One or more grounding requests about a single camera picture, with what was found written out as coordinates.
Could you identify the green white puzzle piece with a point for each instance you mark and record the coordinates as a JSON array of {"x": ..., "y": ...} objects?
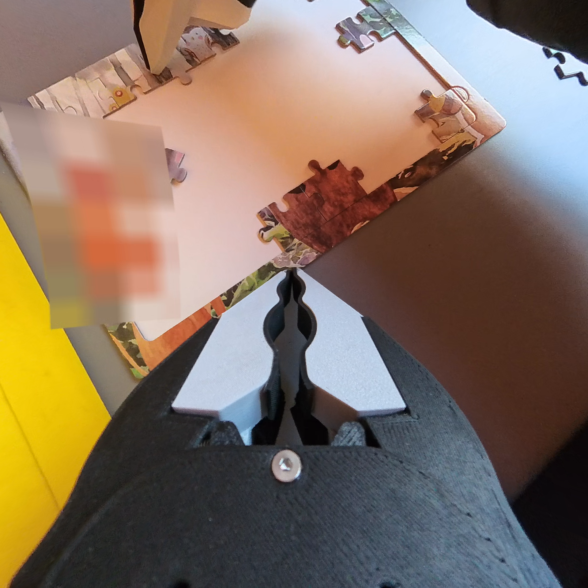
[{"x": 271, "y": 229}]

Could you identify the person's dark clothing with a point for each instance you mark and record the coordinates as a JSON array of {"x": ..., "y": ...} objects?
[{"x": 560, "y": 514}]

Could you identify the pale spotted puzzle piece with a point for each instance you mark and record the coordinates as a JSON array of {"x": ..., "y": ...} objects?
[{"x": 202, "y": 43}]

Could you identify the grey desk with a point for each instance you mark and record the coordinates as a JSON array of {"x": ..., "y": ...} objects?
[{"x": 459, "y": 275}]

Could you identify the person's right forearm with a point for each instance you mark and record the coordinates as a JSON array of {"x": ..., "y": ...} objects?
[{"x": 528, "y": 18}]

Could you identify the puzzle frame tray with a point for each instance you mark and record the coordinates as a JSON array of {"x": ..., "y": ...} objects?
[{"x": 275, "y": 115}]

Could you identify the grey yellow flower puzzle piece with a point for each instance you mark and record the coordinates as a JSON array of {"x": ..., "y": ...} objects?
[{"x": 121, "y": 94}]

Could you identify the pastel puzzle piece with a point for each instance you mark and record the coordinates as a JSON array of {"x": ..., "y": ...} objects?
[
  {"x": 572, "y": 76},
  {"x": 553, "y": 54}
]

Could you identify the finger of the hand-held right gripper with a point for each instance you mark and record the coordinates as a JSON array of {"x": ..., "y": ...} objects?
[
  {"x": 160, "y": 32},
  {"x": 138, "y": 23}
]

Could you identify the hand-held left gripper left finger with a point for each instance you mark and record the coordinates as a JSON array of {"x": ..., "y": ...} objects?
[{"x": 229, "y": 363}]

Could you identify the yellow plastic bin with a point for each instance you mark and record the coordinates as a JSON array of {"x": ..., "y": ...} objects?
[{"x": 36, "y": 413}]

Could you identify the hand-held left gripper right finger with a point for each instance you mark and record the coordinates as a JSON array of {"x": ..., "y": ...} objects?
[{"x": 353, "y": 363}]

